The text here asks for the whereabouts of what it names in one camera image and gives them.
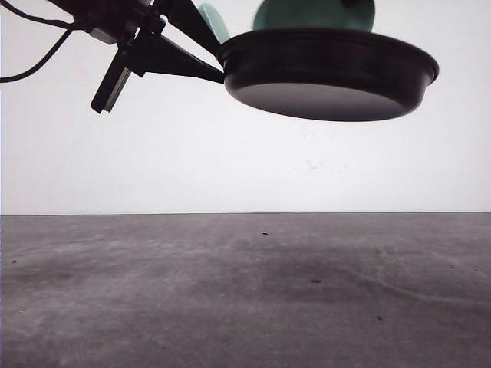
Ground black cable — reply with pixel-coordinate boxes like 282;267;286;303
0;0;84;84

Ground teal ceramic bowl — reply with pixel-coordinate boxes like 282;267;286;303
252;0;375;32

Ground black frying pan green handle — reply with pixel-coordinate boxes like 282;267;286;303
199;3;439;122

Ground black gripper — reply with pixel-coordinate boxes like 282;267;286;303
52;0;224;113

